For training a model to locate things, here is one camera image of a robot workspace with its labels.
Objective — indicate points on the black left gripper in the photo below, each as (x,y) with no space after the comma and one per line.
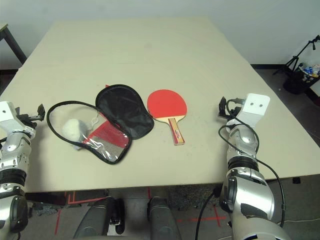
(27,117)

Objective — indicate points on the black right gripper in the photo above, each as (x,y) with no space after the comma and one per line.
(232,112)

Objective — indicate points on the red ping-pong paddle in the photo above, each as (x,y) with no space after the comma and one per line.
(166,103)

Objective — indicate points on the red black paddle case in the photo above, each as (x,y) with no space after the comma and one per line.
(125,112)

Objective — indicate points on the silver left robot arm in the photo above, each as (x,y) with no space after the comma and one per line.
(12,150)

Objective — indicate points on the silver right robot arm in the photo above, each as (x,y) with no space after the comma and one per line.
(250,195)

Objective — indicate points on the black bin with colourful items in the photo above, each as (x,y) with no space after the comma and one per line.
(297,82)

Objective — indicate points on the black tripod stand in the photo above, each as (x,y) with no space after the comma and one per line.
(295,58)

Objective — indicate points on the grey robot left leg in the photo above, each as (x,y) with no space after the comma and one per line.
(97,220)

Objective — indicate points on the grey robot leg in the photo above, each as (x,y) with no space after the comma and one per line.
(97,220)
(162,220)

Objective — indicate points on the grey robot right leg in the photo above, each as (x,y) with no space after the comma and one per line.
(162,220)

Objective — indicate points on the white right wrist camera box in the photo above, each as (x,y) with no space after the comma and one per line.
(255,110)

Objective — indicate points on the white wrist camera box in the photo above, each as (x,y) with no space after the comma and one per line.
(255,110)
(6,111)

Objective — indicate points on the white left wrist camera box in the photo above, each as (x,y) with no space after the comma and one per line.
(6,111)

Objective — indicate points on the beige side table black frame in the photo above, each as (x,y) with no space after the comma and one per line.
(12,42)

